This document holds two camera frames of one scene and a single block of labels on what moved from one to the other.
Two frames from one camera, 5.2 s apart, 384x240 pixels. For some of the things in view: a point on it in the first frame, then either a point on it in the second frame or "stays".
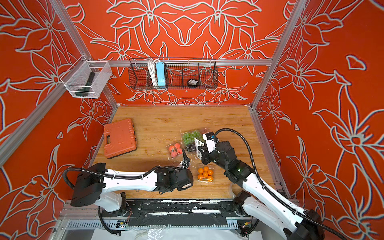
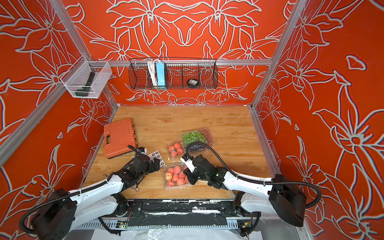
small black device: [192, 82] stays
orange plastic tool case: [119, 138] stays
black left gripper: [173, 172] → [151, 166]
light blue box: [160, 70] stays
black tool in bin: [84, 91] stays
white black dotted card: [198, 143] → [157, 154]
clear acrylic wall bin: [86, 79] stays
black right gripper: [207, 155] → [192, 178]
